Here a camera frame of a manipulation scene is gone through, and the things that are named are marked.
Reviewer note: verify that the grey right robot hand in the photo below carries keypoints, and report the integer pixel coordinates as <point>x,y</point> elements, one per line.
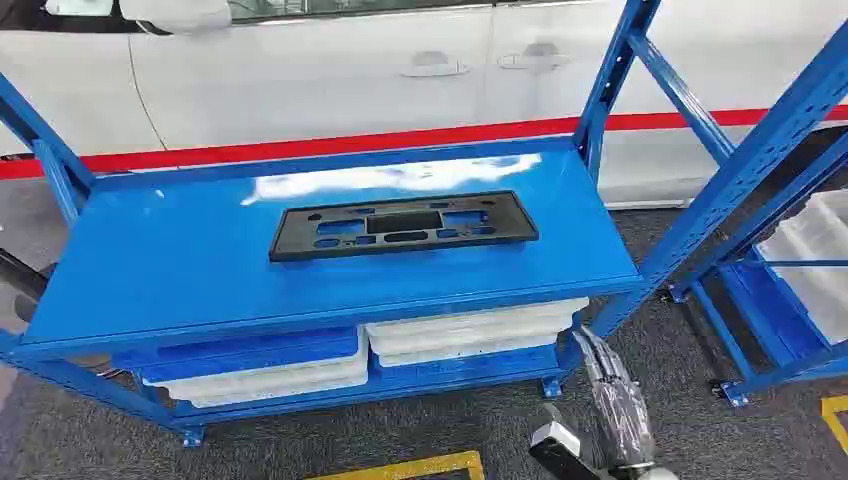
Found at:
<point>619,404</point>

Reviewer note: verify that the black plastic license plate frame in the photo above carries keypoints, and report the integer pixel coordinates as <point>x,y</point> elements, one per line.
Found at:
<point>298,242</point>

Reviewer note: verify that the white plastic tray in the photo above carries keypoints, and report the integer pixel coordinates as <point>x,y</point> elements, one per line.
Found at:
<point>278,379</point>
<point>464,336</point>
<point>278,394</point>
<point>464,352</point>
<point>477,316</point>

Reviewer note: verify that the blue metal shelf rack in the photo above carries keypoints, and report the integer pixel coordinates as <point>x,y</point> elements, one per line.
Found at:
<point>762,298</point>
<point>199,265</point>

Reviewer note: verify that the translucent white plastic bin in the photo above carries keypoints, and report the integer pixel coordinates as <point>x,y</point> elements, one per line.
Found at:
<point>831,208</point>
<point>815,272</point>

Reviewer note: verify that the blue plastic tray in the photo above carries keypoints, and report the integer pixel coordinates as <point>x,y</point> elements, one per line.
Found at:
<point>252,354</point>

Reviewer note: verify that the white car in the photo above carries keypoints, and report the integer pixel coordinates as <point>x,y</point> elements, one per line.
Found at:
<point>298,86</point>

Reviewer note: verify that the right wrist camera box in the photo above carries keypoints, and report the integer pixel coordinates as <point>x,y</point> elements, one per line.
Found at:
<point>563,444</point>

